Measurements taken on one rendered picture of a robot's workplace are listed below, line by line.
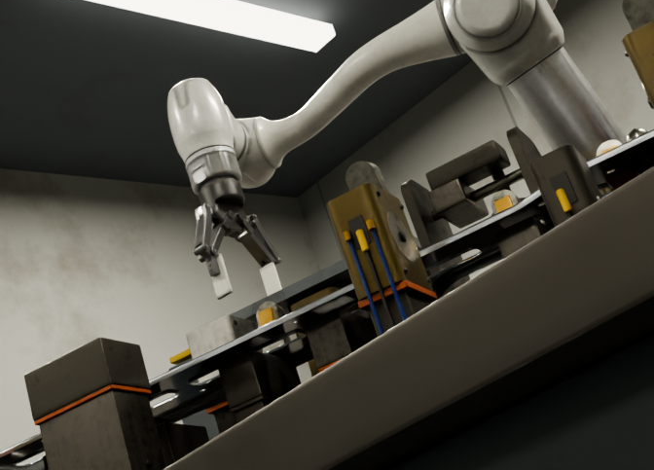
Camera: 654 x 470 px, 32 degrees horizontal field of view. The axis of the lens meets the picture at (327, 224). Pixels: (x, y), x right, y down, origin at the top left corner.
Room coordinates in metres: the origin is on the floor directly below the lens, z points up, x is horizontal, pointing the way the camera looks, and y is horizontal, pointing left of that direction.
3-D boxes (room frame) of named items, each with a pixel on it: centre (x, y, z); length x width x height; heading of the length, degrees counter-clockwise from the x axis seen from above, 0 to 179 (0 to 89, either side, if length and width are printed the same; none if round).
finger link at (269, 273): (1.83, 0.12, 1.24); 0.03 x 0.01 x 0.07; 59
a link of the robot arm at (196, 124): (1.79, 0.15, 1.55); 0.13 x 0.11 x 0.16; 165
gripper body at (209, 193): (1.77, 0.16, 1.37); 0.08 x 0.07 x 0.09; 149
